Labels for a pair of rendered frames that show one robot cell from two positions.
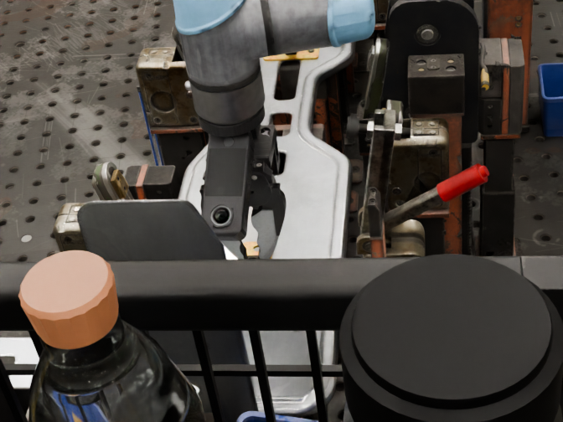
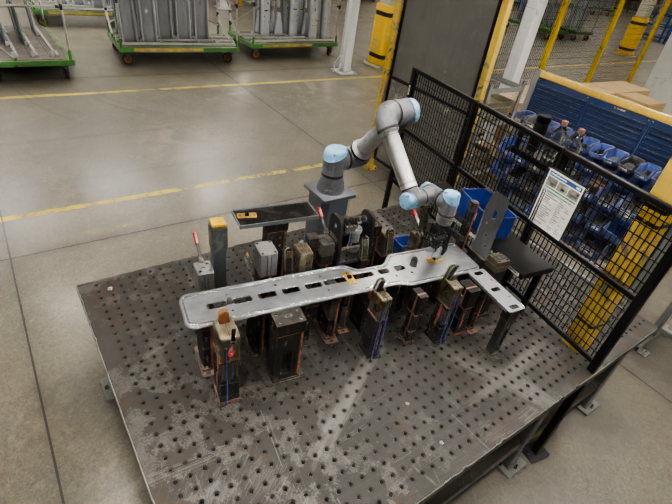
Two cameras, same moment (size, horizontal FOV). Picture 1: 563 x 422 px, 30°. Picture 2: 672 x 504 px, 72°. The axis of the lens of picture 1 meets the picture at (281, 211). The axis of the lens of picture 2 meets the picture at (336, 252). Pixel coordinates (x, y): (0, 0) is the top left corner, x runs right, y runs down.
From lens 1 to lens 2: 2.73 m
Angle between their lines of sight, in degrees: 92
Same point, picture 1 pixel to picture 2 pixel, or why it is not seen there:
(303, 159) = (394, 262)
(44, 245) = (406, 394)
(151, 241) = (499, 202)
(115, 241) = (503, 205)
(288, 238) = (421, 258)
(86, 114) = (327, 426)
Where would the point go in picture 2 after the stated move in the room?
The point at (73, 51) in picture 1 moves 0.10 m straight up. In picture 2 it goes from (277, 469) to (279, 453)
